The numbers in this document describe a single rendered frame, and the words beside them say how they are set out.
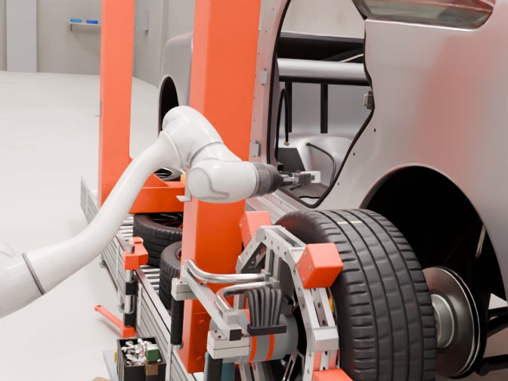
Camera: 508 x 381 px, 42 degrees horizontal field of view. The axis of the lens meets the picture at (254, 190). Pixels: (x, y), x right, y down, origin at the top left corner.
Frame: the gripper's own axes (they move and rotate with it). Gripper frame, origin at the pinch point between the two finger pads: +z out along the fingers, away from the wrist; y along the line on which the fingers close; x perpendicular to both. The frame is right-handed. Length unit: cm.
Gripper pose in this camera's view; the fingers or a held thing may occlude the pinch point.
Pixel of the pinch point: (310, 177)
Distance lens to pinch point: 178.7
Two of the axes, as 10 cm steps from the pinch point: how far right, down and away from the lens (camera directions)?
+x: 0.1, -10.0, -0.7
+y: 7.3, 0.6, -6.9
